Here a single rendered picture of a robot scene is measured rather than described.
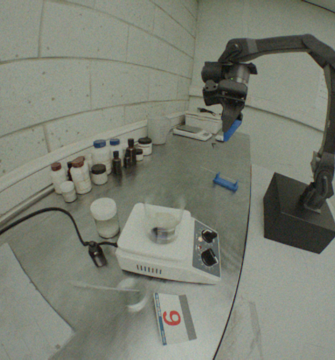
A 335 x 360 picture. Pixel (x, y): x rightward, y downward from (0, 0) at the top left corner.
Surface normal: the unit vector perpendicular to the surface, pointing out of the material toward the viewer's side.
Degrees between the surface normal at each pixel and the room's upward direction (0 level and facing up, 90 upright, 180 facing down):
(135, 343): 0
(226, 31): 90
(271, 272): 0
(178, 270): 90
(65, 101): 90
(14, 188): 90
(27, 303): 0
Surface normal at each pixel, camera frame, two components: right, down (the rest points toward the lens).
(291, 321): 0.07, -0.84
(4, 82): 0.89, 0.29
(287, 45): -0.64, 0.43
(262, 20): -0.45, 0.44
